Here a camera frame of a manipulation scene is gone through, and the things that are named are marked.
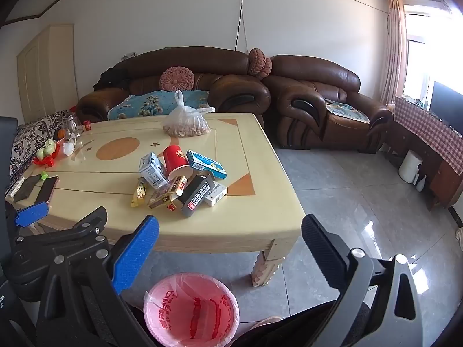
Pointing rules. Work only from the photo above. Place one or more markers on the green white teapot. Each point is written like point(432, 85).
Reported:
point(47, 149)

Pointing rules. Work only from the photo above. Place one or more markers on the cream wardrobe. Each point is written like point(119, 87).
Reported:
point(43, 72)

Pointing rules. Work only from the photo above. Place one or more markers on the white crumpled cloth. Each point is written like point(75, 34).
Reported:
point(459, 236)

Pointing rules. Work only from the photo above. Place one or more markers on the small red cup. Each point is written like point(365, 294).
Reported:
point(86, 125)

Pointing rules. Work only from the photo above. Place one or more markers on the brown leather sofa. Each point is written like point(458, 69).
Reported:
point(217, 65)

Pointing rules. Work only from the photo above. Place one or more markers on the person's leg in dark pants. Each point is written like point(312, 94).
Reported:
point(289, 329)

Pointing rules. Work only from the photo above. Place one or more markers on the window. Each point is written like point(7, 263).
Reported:
point(416, 61)

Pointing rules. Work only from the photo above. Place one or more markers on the blue floral sofa cover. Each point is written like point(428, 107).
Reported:
point(144, 103)

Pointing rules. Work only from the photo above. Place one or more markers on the red tray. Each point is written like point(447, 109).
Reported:
point(45, 162)

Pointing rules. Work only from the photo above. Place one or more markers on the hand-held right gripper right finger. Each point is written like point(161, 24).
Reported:
point(322, 253)

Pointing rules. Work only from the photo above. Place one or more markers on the dark clothing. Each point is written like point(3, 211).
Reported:
point(110, 77)

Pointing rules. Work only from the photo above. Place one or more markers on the orange fruit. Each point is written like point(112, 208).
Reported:
point(60, 134)

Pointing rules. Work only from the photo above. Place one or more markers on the black television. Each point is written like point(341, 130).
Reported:
point(446, 104)

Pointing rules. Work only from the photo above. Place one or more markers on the white blue medicine box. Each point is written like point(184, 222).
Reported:
point(217, 193)

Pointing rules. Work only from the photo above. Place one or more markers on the plastic bag of peanuts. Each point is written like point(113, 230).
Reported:
point(186, 124)

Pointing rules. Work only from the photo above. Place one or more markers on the glass pitcher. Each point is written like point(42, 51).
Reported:
point(72, 126)

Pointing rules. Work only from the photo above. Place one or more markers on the white remote control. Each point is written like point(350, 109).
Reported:
point(13, 189)

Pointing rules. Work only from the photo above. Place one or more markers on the black wallet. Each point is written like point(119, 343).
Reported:
point(27, 188)

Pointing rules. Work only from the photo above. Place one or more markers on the teal medicine box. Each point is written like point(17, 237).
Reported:
point(206, 164)

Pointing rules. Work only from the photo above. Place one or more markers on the white tissue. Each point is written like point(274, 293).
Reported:
point(68, 148)

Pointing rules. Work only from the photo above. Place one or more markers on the pink round cushion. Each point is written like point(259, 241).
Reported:
point(256, 61)
point(268, 68)
point(177, 78)

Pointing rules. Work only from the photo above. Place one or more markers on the yellow snack wrapper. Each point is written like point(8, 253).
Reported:
point(139, 191)

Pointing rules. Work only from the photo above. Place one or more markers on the blue white drink carton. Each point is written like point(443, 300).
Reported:
point(152, 171)

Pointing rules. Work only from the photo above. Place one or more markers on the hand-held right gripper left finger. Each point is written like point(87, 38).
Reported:
point(135, 256)

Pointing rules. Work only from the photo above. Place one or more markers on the trash bin with pink liner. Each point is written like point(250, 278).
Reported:
point(188, 318)

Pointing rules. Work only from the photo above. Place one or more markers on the brown leather armchair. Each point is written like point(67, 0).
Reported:
point(311, 76)

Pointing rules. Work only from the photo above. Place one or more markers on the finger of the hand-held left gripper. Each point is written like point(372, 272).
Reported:
point(30, 214)
point(86, 222)

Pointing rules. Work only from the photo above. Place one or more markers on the wooden television cabinet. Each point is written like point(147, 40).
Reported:
point(445, 184)

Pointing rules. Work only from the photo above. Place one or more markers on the blue armchair seat cover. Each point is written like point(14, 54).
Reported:
point(343, 110)

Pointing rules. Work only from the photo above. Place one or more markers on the white bottle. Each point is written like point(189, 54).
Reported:
point(420, 183)

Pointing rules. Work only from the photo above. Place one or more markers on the pink curtain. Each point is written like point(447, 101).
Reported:
point(394, 43)

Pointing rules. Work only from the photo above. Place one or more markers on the pink smartphone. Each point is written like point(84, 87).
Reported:
point(47, 189)

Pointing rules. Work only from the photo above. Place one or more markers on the person's pink slipper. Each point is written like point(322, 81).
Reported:
point(266, 321)

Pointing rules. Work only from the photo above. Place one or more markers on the white round appliance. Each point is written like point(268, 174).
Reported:
point(408, 166)

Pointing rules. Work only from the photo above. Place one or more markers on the beige coffee table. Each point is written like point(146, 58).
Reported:
point(224, 217)

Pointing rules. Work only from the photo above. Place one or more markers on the dark grey cigarette box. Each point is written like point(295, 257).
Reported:
point(193, 195)

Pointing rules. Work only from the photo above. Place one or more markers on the red paper cup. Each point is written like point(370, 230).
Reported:
point(175, 159)

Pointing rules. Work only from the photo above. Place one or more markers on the floral patterned couch cover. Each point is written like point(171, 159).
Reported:
point(25, 144)

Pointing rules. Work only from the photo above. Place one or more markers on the red checked cloth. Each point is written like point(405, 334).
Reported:
point(427, 130)

